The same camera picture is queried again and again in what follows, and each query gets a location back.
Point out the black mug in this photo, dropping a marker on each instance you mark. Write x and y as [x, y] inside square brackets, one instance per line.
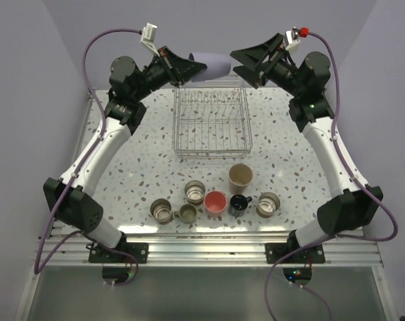
[238, 204]

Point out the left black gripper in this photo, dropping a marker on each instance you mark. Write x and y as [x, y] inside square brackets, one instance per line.
[178, 69]

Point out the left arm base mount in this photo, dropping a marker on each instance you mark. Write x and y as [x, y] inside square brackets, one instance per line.
[130, 252]

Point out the left steel cup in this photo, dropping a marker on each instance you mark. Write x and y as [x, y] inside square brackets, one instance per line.
[161, 211]

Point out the steel cup with brown band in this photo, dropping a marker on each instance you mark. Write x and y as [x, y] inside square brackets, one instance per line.
[195, 192]

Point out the right steel cup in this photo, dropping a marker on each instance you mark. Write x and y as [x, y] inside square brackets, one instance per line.
[267, 205]

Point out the lavender plastic cup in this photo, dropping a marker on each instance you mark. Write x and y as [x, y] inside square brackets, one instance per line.
[218, 66]

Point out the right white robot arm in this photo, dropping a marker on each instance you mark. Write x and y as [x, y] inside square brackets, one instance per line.
[354, 201]

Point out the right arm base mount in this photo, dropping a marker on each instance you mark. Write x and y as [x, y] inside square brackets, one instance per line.
[281, 253]

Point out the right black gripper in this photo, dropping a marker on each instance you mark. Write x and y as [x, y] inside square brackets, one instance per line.
[254, 56]

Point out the wire dish rack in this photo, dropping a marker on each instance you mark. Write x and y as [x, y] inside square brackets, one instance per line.
[211, 119]

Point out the coral pink cup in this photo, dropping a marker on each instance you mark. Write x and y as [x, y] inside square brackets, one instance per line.
[215, 203]

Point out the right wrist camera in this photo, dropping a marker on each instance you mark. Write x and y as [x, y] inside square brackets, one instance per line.
[292, 37]

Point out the tall beige cup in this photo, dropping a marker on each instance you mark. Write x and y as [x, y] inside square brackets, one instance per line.
[240, 177]

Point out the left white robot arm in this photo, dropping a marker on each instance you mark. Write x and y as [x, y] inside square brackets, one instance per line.
[70, 197]

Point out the small olive mug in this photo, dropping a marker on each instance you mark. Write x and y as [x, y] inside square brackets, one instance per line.
[187, 213]

